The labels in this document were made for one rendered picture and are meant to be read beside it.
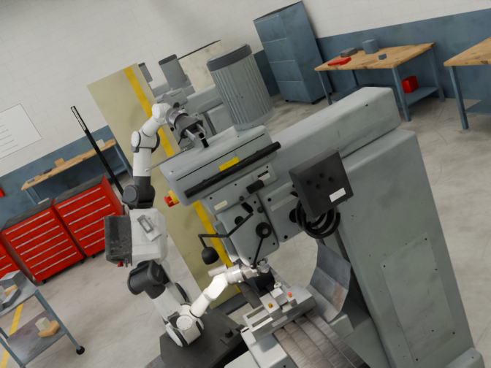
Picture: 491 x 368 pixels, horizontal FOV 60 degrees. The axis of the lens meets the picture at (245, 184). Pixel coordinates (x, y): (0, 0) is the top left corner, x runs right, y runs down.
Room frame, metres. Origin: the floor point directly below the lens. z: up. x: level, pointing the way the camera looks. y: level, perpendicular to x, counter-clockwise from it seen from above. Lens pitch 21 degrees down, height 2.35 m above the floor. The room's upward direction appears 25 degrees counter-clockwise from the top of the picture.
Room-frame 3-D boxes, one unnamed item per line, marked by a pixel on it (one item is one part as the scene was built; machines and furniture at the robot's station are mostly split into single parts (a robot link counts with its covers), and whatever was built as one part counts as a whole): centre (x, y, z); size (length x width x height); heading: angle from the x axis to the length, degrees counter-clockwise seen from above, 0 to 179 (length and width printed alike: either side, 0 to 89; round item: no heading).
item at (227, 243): (1.79, 0.19, 1.45); 0.04 x 0.04 x 0.21; 13
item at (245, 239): (1.82, 0.08, 1.47); 0.21 x 0.19 x 0.32; 13
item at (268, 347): (1.82, 0.09, 0.78); 0.50 x 0.35 x 0.12; 103
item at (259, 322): (1.80, 0.11, 0.97); 0.35 x 0.15 x 0.11; 100
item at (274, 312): (1.80, 0.14, 1.01); 0.15 x 0.06 x 0.04; 10
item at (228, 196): (1.83, 0.04, 1.68); 0.34 x 0.24 x 0.10; 103
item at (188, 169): (1.82, 0.07, 1.81); 0.47 x 0.26 x 0.16; 103
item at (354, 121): (1.93, -0.40, 1.66); 0.80 x 0.23 x 0.20; 103
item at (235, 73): (1.87, -0.16, 2.05); 0.20 x 0.20 x 0.32
